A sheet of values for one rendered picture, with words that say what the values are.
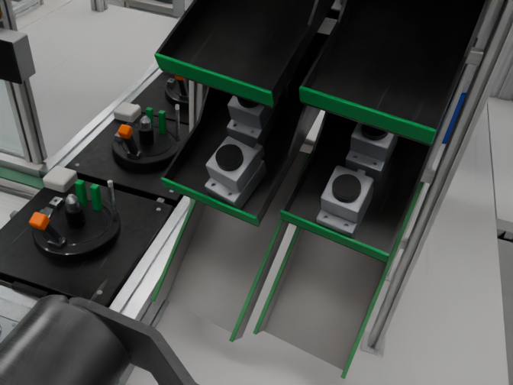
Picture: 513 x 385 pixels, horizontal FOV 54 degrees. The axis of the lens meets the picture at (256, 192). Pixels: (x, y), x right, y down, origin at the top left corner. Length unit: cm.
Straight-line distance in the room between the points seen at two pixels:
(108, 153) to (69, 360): 84
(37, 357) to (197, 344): 64
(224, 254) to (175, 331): 21
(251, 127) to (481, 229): 72
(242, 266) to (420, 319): 39
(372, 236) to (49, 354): 42
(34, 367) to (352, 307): 53
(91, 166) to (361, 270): 58
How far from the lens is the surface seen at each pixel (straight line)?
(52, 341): 25
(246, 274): 72
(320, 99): 49
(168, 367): 26
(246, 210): 60
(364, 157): 60
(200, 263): 74
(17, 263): 88
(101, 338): 26
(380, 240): 59
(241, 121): 62
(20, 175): 109
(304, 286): 72
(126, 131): 95
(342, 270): 71
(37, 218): 80
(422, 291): 103
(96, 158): 106
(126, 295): 81
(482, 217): 125
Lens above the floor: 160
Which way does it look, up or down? 41 degrees down
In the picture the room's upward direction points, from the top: 6 degrees clockwise
